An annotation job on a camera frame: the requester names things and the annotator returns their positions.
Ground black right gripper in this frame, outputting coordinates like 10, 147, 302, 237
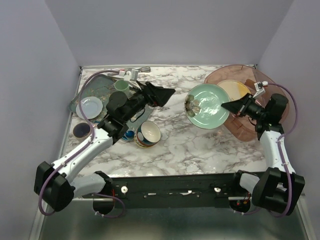
222, 92, 268, 121

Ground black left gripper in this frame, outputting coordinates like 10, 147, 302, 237
123, 80, 176, 123

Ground yellow and cream plate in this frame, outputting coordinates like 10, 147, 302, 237
217, 79, 251, 101

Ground green and cream plate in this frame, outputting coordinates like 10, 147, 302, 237
184, 83, 230, 130

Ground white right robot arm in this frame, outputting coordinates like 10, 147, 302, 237
221, 93, 305, 217

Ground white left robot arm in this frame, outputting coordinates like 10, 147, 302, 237
34, 81, 175, 216

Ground metal serving tongs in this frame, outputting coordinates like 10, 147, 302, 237
107, 66, 151, 77

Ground green plastic cup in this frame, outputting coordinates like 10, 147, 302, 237
114, 80, 130, 93

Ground patterned ceramic bowl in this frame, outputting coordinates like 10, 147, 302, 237
134, 121, 162, 148

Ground blue spoon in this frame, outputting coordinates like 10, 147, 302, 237
122, 130, 135, 142

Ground floral teal tray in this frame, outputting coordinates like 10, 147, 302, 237
67, 73, 153, 126

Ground light blue saucer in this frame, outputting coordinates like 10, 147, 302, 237
81, 96, 103, 120

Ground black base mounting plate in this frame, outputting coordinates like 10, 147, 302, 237
82, 172, 261, 208

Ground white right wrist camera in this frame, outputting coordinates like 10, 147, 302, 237
253, 81, 269, 99

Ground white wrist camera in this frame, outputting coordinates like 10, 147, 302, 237
253, 81, 269, 99
118, 68, 140, 88

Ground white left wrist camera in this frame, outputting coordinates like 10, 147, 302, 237
118, 68, 140, 88

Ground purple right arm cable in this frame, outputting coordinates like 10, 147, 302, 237
234, 83, 299, 218

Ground aluminium frame rail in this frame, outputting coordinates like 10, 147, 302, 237
39, 177, 305, 201

